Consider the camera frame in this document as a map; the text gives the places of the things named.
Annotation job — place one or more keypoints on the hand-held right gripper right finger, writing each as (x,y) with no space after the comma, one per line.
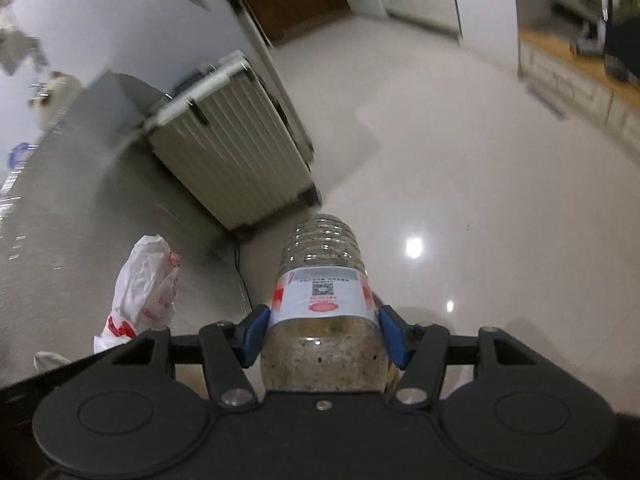
(395,337)

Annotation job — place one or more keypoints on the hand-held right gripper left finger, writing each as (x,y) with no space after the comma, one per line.
(250,335)

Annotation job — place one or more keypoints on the clear plastic bottle red label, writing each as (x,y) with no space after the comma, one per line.
(320,350)

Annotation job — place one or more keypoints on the white red plastic bag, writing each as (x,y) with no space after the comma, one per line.
(140,280)

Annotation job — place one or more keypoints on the cream ribbed suitcase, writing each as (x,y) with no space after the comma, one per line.
(230,155)

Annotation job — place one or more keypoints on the silver foil mat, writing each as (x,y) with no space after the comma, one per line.
(75,240)

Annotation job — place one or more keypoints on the grey suitcase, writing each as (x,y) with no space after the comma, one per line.
(290,120)

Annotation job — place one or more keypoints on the blue round sign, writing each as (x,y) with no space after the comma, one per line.
(20,155)

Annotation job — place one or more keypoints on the wooden top white platform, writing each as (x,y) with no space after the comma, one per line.
(575,75)

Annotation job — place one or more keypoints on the brown wooden door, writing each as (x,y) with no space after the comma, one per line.
(295,5)

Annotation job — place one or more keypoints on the dark object on platform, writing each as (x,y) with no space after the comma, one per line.
(622,50)

